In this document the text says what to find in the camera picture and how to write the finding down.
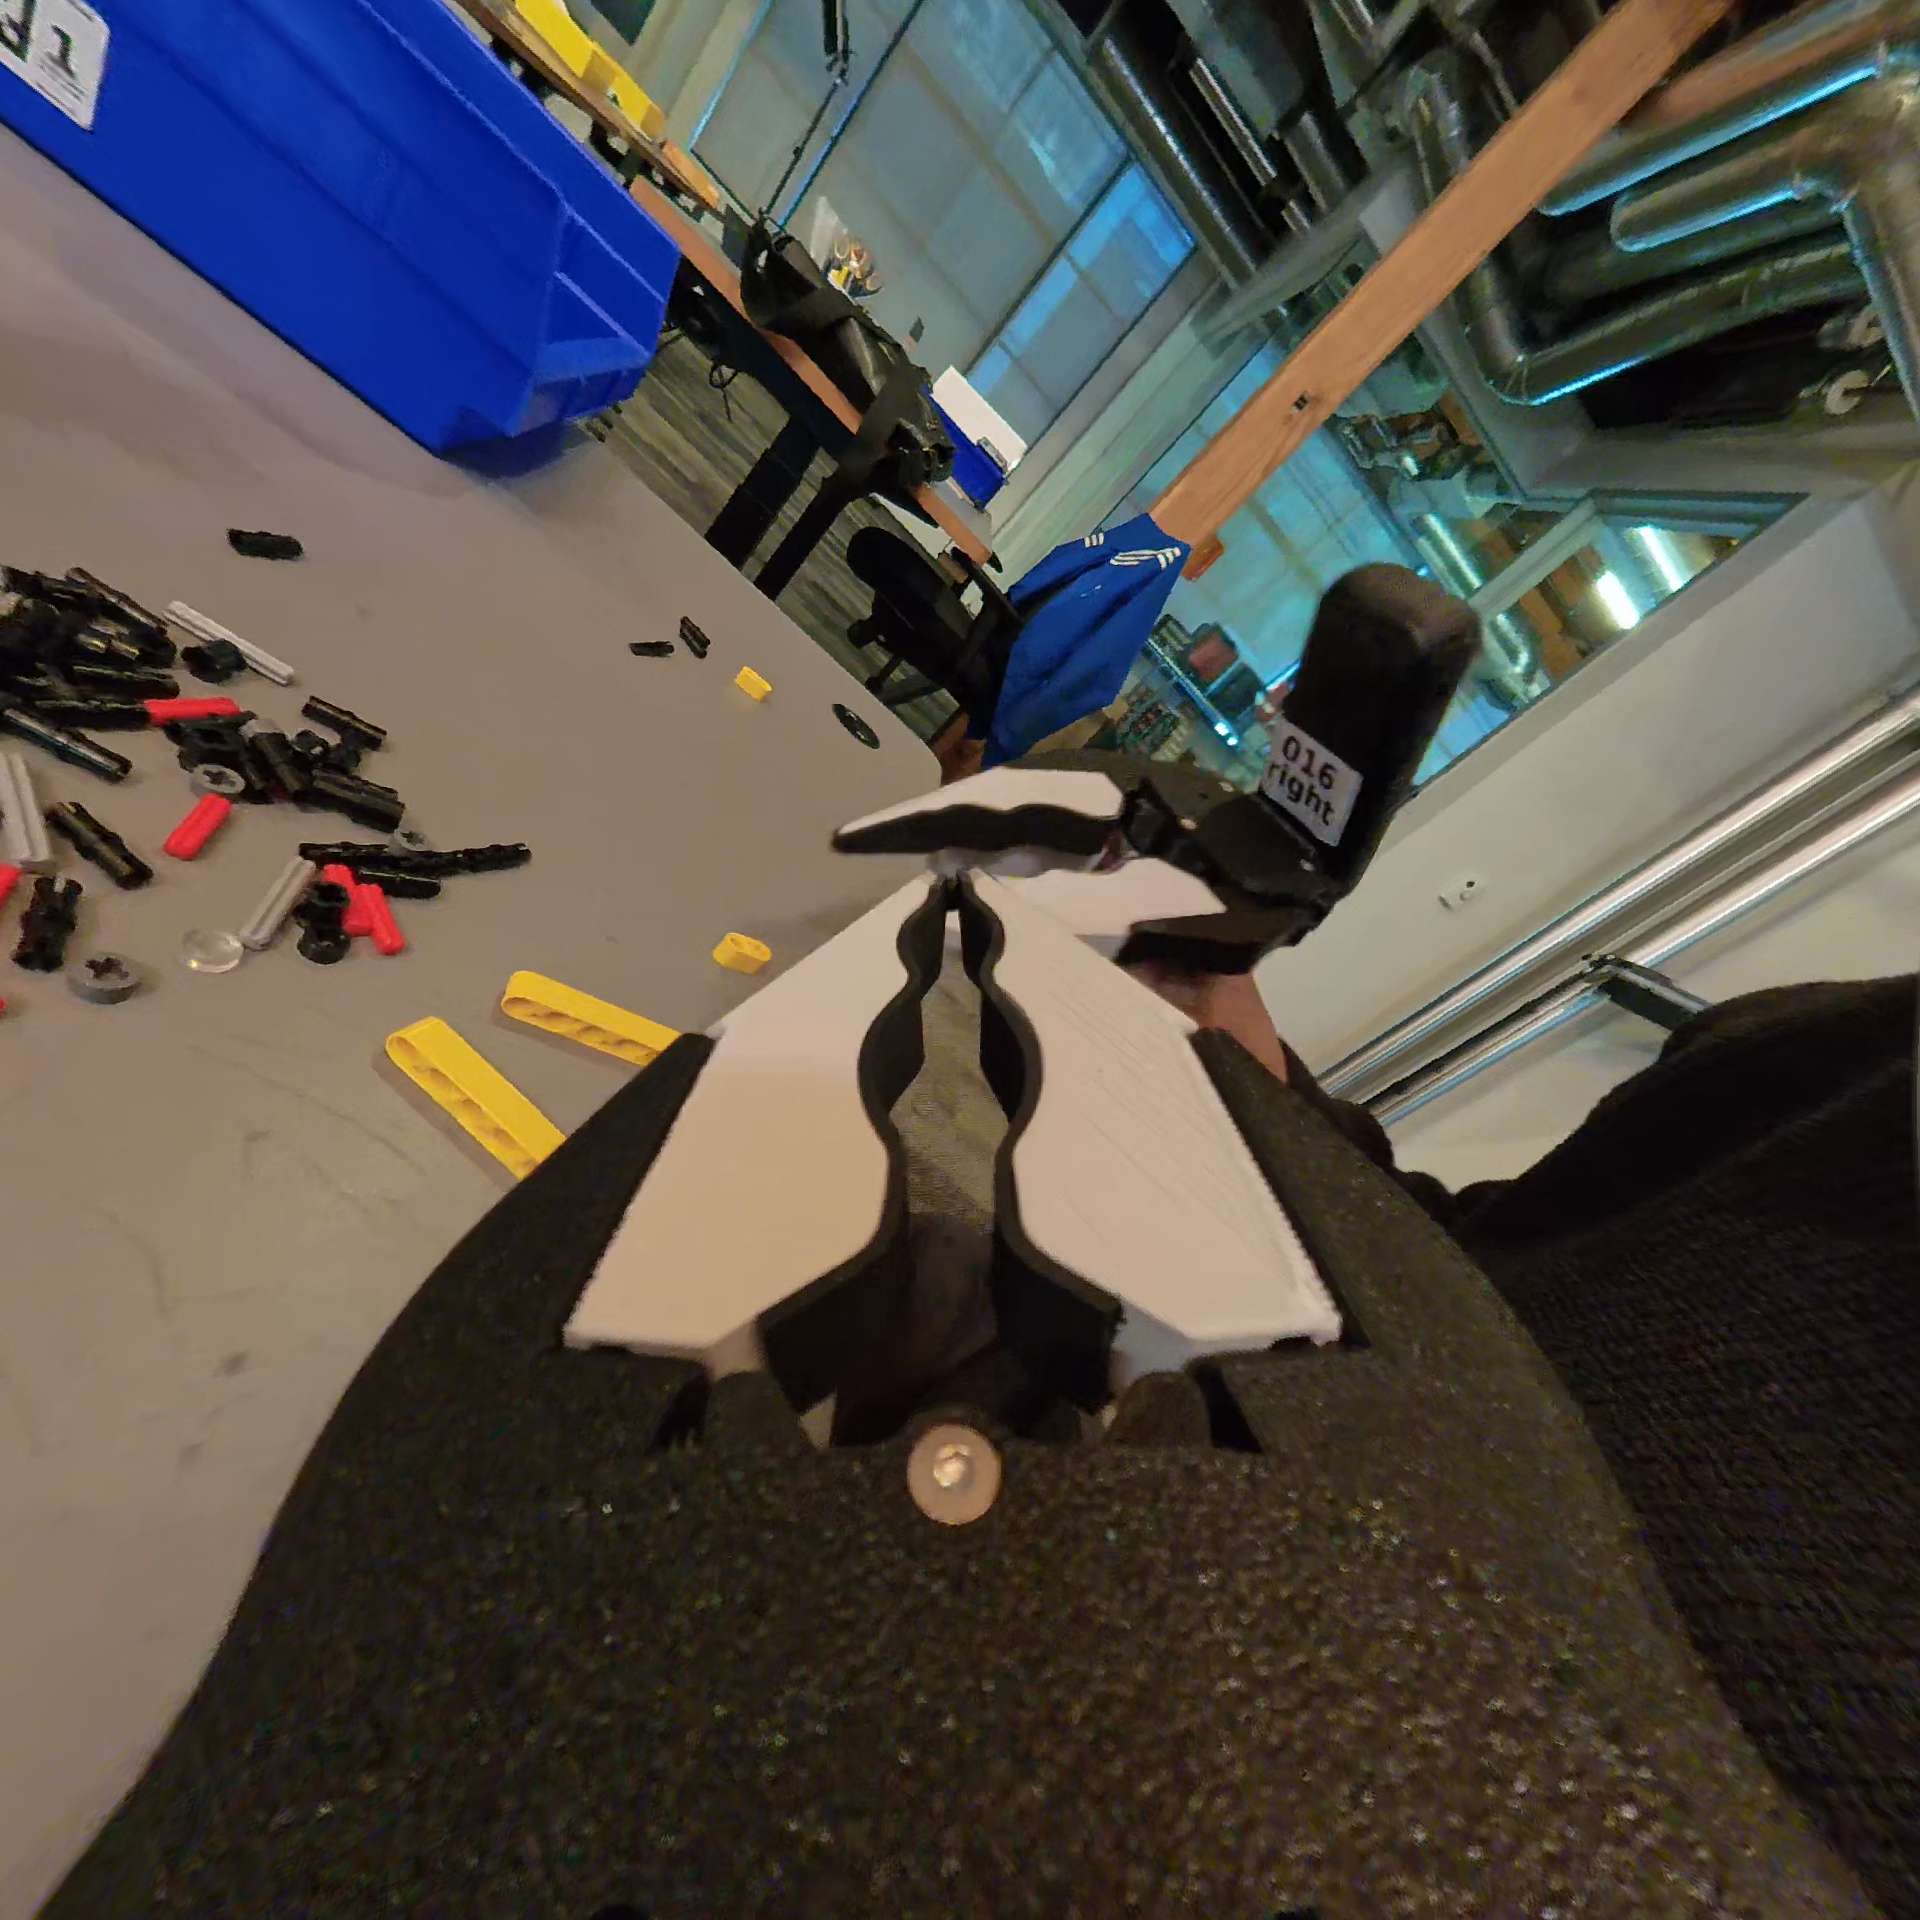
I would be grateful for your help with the wooden post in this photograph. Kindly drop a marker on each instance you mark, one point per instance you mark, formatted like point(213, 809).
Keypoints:
point(1441, 254)

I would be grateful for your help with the blue storage bin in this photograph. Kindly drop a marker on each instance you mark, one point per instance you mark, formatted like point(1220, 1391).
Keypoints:
point(376, 196)

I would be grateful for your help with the person's right hand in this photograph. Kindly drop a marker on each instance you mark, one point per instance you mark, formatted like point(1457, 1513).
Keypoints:
point(1241, 1021)

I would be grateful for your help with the white box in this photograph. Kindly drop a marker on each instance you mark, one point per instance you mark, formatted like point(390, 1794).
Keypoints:
point(983, 429)

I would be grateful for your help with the pile of black red pins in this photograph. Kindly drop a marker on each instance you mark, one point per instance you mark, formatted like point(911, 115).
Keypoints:
point(224, 750)

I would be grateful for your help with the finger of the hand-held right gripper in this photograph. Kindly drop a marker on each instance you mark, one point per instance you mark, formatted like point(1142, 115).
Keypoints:
point(1142, 909)
point(974, 796)

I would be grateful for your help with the black light stand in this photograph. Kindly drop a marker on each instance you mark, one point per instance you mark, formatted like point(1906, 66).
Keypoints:
point(810, 106)

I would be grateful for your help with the yellow perforated beam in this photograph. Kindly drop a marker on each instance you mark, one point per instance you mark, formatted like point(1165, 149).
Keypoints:
point(473, 1097)
point(592, 1021)

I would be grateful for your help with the black bag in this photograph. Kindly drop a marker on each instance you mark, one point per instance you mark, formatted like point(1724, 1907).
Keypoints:
point(856, 347)

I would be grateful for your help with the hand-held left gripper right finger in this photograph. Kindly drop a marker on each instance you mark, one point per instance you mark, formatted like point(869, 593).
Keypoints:
point(1170, 1186)

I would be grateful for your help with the black office chair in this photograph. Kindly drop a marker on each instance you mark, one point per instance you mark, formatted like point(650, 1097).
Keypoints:
point(916, 617)

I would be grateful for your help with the blue jacket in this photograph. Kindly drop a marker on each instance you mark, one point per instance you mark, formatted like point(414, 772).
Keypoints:
point(1080, 629)

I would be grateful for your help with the yellow tray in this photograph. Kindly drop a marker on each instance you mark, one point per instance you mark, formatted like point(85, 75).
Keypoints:
point(592, 61)

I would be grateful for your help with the metal ventilation ducts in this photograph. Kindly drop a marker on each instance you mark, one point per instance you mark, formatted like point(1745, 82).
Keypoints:
point(1652, 225)

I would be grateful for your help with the metal handrail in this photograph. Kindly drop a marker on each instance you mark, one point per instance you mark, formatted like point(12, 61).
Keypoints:
point(1622, 915)

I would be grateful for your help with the wooden desk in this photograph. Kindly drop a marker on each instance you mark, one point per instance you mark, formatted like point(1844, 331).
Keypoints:
point(600, 90)
point(810, 375)

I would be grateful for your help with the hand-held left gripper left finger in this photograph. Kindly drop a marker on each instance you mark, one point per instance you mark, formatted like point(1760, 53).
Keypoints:
point(734, 1186)

